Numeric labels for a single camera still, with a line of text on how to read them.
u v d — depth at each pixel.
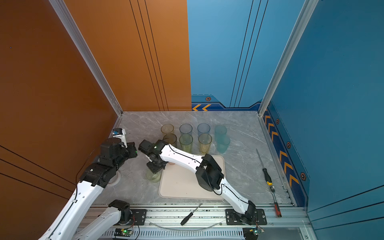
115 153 0.56
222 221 0.73
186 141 0.87
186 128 0.92
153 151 0.61
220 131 1.02
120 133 0.63
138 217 0.73
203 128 0.99
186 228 0.72
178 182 0.85
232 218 0.72
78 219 0.43
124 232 0.71
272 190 0.81
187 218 0.73
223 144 0.92
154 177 0.87
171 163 0.71
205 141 0.94
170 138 0.89
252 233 0.71
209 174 0.56
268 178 0.85
